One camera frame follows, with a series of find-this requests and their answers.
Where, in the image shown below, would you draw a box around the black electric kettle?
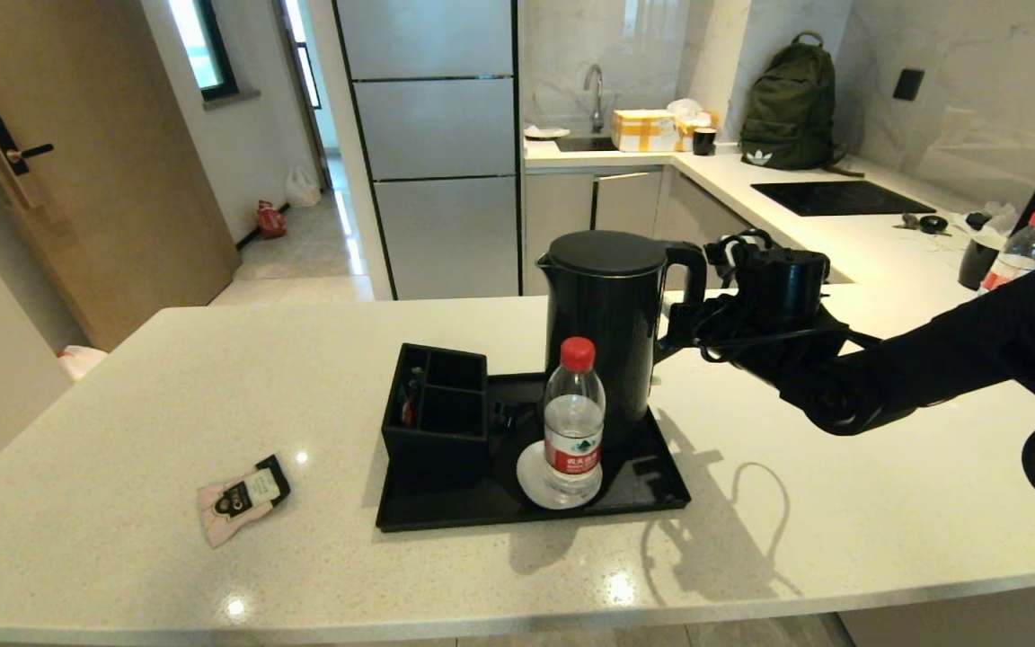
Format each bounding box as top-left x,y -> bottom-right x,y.
536,230 -> 708,434

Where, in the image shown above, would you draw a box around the pink white tea packet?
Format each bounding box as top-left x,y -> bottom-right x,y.
197,456 -> 292,547

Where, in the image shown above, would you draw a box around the red-label water bottle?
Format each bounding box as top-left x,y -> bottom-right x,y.
544,337 -> 607,506
978,210 -> 1035,295

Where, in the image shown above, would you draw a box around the black induction cooktop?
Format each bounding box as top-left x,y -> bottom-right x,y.
751,182 -> 937,218

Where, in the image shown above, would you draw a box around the black serving tray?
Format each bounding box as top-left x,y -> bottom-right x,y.
376,371 -> 693,533

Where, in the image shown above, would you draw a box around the white kitchen base cabinets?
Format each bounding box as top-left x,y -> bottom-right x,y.
522,165 -> 828,297

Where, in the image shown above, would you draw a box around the yellow-taped cardboard box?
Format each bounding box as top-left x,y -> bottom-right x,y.
613,110 -> 681,154

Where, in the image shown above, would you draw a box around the dark green backpack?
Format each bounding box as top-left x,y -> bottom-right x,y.
740,31 -> 866,177

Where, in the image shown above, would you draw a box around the white round coaster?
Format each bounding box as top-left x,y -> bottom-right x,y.
516,439 -> 604,510

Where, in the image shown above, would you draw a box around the chrome kitchen faucet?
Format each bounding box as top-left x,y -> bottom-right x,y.
584,65 -> 607,135

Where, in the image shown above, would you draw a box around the crumpled white tissue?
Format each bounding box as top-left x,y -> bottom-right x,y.
954,204 -> 1020,252

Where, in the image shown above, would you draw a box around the black organizer box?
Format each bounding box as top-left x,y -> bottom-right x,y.
382,343 -> 491,491

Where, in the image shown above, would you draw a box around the silver tall refrigerator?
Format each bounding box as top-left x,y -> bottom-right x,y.
333,0 -> 523,301

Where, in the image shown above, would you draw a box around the dark-framed window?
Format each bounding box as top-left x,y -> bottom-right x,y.
167,0 -> 240,103

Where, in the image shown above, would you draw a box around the brown wooden door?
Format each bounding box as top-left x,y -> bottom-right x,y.
0,0 -> 242,352

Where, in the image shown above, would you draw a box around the white trash bag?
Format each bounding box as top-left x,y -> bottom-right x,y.
59,346 -> 110,382

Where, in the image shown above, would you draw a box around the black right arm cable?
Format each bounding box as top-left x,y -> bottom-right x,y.
704,228 -> 1035,513

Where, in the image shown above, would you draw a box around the black door lock handle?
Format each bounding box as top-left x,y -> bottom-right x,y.
0,102 -> 58,211

